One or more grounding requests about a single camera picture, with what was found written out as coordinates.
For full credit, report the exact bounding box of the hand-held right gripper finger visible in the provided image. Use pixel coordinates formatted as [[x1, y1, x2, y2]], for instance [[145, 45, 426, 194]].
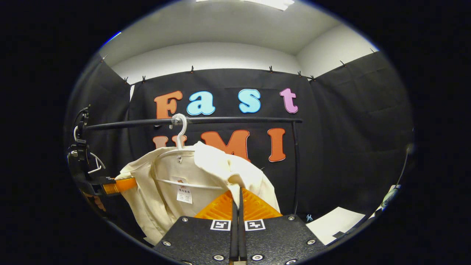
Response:
[[153, 188, 240, 265], [238, 187, 326, 265]]

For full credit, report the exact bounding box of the cream button shirt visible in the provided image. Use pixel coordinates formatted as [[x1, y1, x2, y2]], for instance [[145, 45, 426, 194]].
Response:
[[115, 141, 281, 246]]

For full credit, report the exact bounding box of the white plastic clothes hanger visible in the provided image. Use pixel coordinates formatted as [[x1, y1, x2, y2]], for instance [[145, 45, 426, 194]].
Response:
[[74, 126, 106, 174], [156, 113, 226, 190]]

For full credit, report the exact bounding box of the black clothes rack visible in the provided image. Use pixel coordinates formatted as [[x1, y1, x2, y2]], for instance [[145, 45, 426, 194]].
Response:
[[83, 117, 303, 216]]

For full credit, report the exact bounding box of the black backdrop cloth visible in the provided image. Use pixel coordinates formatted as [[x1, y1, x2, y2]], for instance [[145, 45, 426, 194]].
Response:
[[64, 50, 414, 236]]

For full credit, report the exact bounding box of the white plastic device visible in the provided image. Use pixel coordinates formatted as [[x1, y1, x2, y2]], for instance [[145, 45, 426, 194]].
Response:
[[381, 186, 400, 208]]

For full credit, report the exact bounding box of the ceiling light panel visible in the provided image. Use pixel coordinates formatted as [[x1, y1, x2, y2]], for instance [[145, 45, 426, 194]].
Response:
[[197, 0, 295, 11]]

